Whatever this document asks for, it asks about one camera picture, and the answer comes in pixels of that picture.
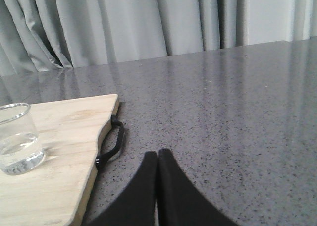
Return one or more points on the clear glass measuring beaker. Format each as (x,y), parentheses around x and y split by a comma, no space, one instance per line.
(20,148)

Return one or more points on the grey curtain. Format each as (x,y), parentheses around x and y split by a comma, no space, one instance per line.
(43,35)

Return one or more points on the light wooden cutting board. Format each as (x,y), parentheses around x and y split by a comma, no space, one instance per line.
(56,193)

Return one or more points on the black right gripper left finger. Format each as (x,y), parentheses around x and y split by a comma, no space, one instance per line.
(135,206)

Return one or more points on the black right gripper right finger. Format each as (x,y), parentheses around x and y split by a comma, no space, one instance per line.
(179,202)

